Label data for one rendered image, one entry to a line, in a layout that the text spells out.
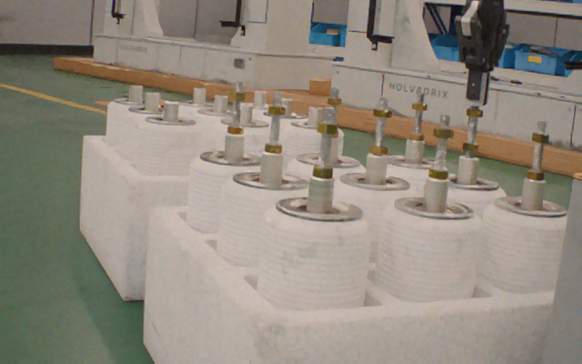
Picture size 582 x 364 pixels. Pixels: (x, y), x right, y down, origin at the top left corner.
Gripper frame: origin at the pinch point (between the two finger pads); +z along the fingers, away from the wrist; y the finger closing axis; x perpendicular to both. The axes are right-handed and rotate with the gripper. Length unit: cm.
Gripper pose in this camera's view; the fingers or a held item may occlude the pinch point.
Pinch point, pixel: (477, 87)
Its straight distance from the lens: 91.1
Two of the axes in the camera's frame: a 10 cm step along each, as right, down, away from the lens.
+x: -8.5, -1.7, 5.1
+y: 5.3, -1.0, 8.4
